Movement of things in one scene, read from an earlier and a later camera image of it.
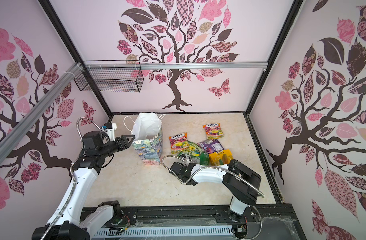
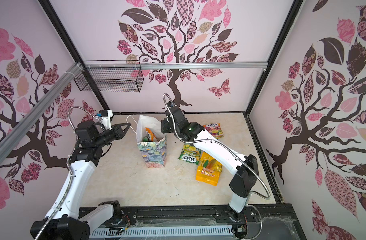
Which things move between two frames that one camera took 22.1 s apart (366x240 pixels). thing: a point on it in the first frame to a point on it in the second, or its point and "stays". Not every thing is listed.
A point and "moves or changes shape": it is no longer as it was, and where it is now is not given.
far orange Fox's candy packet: (213, 131) stays
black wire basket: (112, 75) stays
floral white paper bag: (146, 127) moves or changes shape
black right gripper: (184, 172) to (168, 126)
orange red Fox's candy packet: (179, 142) to (151, 134)
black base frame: (274, 222) stays
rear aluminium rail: (175, 65) stays
